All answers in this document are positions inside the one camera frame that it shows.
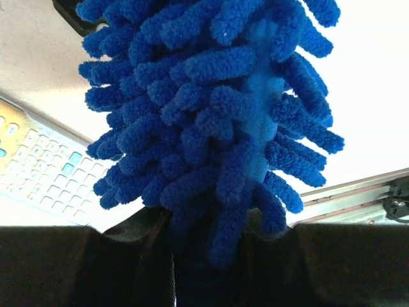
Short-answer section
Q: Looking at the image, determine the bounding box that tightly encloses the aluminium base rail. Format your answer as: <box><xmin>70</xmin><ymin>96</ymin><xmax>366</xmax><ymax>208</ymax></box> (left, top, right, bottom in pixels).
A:
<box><xmin>286</xmin><ymin>168</ymin><xmax>408</xmax><ymax>226</ymax></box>

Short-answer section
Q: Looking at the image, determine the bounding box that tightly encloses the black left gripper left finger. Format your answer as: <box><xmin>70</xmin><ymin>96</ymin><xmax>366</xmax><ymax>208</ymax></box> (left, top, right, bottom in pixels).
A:
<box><xmin>1</xmin><ymin>209</ymin><xmax>175</xmax><ymax>306</ymax></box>

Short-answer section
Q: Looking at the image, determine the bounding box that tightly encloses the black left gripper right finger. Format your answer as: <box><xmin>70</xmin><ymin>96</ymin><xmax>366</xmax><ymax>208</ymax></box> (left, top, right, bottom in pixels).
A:
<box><xmin>236</xmin><ymin>220</ymin><xmax>408</xmax><ymax>306</ymax></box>

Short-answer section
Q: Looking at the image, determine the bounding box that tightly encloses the black binder clip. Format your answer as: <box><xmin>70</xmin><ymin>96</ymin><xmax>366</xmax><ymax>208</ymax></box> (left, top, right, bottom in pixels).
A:
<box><xmin>52</xmin><ymin>0</ymin><xmax>107</xmax><ymax>37</ymax></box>

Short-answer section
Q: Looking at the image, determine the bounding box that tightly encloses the blue microfiber duster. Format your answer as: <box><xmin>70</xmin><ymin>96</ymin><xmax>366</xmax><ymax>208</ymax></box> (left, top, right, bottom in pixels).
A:
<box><xmin>75</xmin><ymin>1</ymin><xmax>344</xmax><ymax>269</ymax></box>

